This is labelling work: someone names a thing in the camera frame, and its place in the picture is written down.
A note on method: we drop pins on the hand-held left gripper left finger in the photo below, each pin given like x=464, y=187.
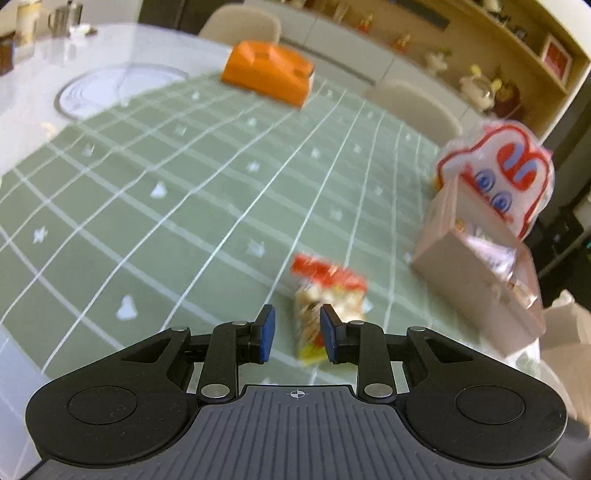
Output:
x=267, y=334

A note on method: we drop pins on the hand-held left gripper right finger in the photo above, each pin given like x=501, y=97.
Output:
x=328, y=334

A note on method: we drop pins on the red and yellow snack packet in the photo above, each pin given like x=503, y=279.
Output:
x=318, y=290

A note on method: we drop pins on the white cardboard box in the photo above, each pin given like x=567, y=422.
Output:
x=461, y=286

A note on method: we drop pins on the clear grey snack packet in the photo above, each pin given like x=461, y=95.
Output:
x=494, y=258

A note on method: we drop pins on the green checked tablecloth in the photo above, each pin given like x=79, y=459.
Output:
x=207, y=184

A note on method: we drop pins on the beige chair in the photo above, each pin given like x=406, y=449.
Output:
x=240, y=23
x=411, y=106

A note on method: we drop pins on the big red and white bag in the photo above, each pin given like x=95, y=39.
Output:
x=508, y=152

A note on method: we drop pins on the dark shelving unit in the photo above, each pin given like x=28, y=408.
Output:
x=568, y=221

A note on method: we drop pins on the orange tissue box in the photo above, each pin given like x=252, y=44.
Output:
x=263, y=69

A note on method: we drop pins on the round glass turntable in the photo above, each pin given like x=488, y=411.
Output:
x=115, y=90

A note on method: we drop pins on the white and yellow figurine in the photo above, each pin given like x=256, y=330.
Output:
x=480, y=87

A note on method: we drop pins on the small white figurine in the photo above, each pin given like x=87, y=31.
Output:
x=436, y=60

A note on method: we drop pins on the small red figurine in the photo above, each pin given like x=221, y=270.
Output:
x=402, y=41
x=365, y=23

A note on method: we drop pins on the dark cabinet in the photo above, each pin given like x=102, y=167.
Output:
x=184, y=11

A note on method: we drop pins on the red framed picture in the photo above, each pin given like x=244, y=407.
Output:
x=557, y=55

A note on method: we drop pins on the steel pitcher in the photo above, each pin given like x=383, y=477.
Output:
x=64, y=18

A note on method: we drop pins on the brown box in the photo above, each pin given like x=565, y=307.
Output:
x=5, y=55

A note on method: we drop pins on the beige cup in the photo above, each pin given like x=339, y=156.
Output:
x=28, y=21

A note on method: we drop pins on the wooden wall shelf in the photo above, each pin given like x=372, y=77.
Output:
x=517, y=48

